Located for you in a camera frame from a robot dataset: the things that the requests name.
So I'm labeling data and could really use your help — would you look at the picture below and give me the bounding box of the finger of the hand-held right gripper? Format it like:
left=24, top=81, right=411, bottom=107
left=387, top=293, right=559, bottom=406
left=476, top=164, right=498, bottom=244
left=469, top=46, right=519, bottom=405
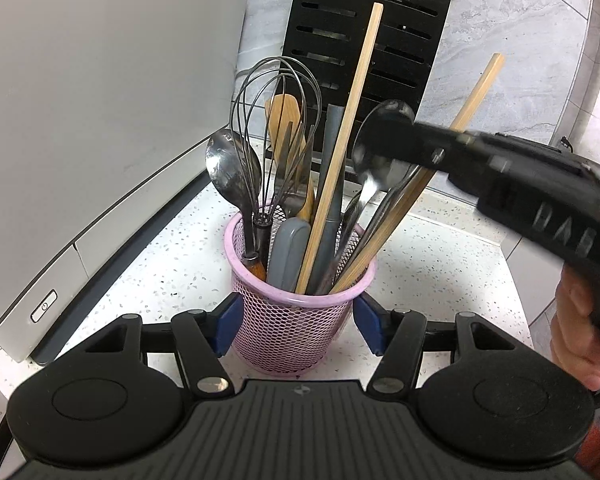
left=374, top=118, right=474, bottom=171

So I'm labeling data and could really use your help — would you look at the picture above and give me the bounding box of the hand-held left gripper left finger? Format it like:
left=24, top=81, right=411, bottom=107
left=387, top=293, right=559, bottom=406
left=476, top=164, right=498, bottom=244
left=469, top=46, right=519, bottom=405
left=85, top=292, right=244, bottom=396

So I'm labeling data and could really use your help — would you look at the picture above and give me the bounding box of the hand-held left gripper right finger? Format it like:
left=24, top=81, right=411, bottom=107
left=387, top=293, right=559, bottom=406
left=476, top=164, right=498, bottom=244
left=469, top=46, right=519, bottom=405
left=352, top=292, right=516, bottom=396

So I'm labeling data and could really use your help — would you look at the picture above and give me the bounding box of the slim steel spoon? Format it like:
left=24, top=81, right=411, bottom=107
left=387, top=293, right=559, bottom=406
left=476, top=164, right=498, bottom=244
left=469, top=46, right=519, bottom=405
left=339, top=99, right=416, bottom=261

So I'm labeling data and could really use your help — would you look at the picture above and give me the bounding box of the pink mesh utensil holder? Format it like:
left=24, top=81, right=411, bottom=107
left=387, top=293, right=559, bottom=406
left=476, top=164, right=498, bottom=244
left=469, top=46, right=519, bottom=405
left=224, top=210, right=379, bottom=376

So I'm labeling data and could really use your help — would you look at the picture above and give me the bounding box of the light gray silicone spatula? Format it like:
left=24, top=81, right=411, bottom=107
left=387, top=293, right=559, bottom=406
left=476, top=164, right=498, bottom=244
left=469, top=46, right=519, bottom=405
left=267, top=217, right=312, bottom=292

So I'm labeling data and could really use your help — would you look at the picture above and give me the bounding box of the steel wire whisk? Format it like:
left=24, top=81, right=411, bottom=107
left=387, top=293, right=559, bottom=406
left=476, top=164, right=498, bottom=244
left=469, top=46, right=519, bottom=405
left=228, top=56, right=324, bottom=271

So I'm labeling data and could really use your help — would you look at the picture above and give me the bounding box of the dark gray handled utensil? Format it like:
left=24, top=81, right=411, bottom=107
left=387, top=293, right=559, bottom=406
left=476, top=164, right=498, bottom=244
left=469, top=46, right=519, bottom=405
left=309, top=103, right=351, bottom=294

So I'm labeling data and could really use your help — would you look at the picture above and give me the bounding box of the wooden-handled steel fork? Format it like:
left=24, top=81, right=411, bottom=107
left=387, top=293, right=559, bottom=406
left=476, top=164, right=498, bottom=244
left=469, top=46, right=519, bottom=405
left=272, top=119, right=314, bottom=219

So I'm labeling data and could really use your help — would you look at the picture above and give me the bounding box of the wooden spatula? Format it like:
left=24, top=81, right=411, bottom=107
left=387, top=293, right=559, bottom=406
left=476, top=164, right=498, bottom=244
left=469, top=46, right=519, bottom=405
left=264, top=93, right=316, bottom=221

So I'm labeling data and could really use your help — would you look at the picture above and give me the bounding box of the wooden-handled steel spoon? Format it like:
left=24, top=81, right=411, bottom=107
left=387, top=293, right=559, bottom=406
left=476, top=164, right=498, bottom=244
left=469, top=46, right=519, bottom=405
left=204, top=128, right=269, bottom=281

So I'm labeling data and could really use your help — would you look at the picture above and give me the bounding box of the person's right hand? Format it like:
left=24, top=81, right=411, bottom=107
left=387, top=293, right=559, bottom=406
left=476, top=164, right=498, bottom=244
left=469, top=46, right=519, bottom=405
left=549, top=261, right=600, bottom=392

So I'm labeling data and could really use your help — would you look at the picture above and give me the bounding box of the black slotted knife block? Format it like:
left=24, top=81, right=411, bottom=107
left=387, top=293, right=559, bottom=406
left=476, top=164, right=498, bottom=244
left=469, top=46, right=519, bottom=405
left=267, top=0, right=454, bottom=182

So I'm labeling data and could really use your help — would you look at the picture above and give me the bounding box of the white countertop sterilizer appliance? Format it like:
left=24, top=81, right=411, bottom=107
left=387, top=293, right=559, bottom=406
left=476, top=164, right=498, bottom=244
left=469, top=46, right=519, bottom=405
left=0, top=0, right=251, bottom=365

